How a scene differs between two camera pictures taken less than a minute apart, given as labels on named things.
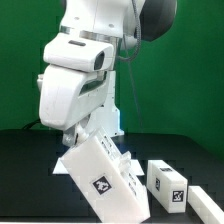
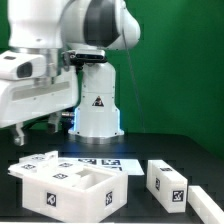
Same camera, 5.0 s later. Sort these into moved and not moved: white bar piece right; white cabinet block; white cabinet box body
Moved: white cabinet box body
Not moved: white cabinet block; white bar piece right
